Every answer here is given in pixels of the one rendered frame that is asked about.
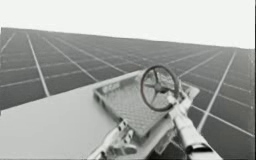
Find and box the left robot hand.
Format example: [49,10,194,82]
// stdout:
[110,118,138,156]

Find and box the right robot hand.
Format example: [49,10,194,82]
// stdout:
[165,79,193,120]

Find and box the dark steering wheel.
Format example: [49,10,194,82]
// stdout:
[139,64,180,113]

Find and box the grey mesh tray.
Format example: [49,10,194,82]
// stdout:
[92,74,201,139]

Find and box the grey table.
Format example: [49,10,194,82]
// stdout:
[0,68,201,160]

